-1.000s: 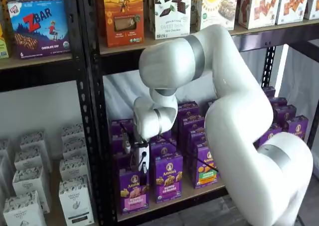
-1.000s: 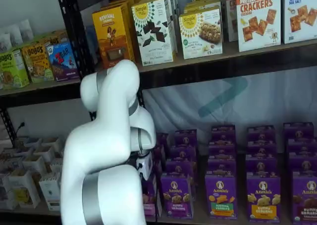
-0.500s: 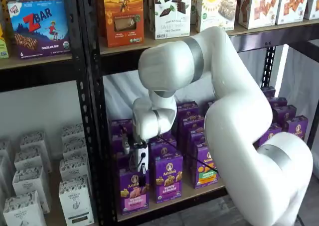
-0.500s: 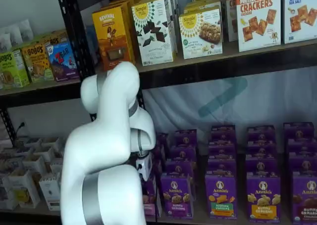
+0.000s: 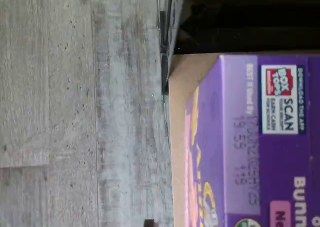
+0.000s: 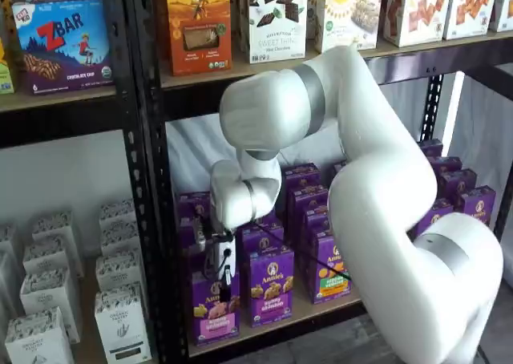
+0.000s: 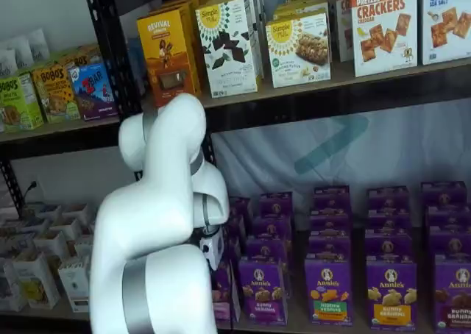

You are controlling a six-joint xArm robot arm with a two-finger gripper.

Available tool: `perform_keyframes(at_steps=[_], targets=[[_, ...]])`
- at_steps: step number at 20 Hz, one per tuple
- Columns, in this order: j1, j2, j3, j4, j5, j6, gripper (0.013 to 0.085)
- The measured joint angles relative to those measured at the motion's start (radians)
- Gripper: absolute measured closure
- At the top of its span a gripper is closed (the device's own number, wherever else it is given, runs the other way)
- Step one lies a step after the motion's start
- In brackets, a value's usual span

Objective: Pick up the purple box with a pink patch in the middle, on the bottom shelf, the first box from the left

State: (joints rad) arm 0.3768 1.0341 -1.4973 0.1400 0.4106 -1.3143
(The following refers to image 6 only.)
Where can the purple box violet patch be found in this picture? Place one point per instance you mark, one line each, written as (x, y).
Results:
(270, 292)

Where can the blue ZBar box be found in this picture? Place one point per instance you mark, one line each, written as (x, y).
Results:
(64, 47)

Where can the purple Annie's box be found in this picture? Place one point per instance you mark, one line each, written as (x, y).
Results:
(300, 175)
(190, 235)
(431, 147)
(445, 164)
(433, 219)
(316, 223)
(192, 205)
(260, 237)
(457, 183)
(308, 199)
(477, 203)

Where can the purple box green patch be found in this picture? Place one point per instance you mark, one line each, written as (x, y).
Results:
(332, 276)

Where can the purple box pink patch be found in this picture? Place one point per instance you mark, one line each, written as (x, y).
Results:
(216, 320)

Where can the white yellow Simple Mills box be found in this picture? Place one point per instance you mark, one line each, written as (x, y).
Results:
(346, 15)

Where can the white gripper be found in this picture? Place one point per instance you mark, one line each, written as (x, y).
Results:
(220, 256)

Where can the orange cracker box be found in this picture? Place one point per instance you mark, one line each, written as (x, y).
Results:
(198, 27)

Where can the white orange crackers box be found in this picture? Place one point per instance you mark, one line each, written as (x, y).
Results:
(417, 11)
(471, 7)
(505, 3)

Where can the white Organic Pantry box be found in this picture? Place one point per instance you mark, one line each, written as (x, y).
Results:
(118, 237)
(38, 340)
(118, 269)
(50, 300)
(48, 257)
(52, 225)
(116, 211)
(122, 324)

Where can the black metal shelving frame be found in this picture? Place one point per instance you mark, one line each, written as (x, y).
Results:
(136, 159)
(160, 179)

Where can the white Sweet Thins box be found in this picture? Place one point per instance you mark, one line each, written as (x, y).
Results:
(276, 23)

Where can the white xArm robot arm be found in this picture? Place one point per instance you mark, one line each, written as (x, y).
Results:
(380, 219)

